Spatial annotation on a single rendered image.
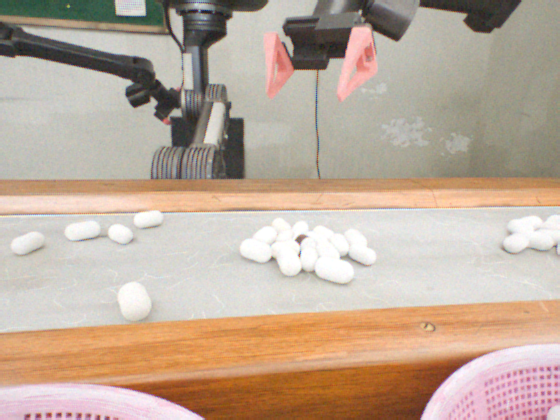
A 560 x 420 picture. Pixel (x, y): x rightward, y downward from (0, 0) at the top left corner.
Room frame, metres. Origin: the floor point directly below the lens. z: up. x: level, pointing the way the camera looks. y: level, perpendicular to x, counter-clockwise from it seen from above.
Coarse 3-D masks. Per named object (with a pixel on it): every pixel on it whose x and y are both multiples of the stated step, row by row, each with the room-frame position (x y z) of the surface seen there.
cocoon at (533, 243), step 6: (528, 234) 0.42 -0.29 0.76; (534, 234) 0.42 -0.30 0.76; (540, 234) 0.42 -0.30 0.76; (534, 240) 0.41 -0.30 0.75; (540, 240) 0.41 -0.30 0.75; (546, 240) 0.41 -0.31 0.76; (552, 240) 0.41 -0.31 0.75; (528, 246) 0.42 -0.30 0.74; (534, 246) 0.41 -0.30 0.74; (540, 246) 0.41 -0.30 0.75; (546, 246) 0.41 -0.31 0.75
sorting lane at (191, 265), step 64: (0, 256) 0.35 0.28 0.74; (64, 256) 0.36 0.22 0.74; (128, 256) 0.36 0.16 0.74; (192, 256) 0.36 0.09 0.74; (384, 256) 0.38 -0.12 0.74; (448, 256) 0.39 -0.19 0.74; (512, 256) 0.39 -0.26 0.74; (0, 320) 0.24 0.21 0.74; (64, 320) 0.24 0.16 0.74; (128, 320) 0.25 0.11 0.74
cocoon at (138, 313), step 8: (120, 288) 0.26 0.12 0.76; (128, 288) 0.26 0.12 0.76; (136, 288) 0.26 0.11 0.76; (144, 288) 0.26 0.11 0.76; (120, 296) 0.25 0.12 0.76; (128, 296) 0.25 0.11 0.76; (136, 296) 0.25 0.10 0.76; (144, 296) 0.25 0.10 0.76; (120, 304) 0.25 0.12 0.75; (128, 304) 0.24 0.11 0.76; (136, 304) 0.24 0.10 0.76; (144, 304) 0.24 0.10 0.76; (128, 312) 0.24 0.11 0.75; (136, 312) 0.24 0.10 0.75; (144, 312) 0.24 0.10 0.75; (136, 320) 0.24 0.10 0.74
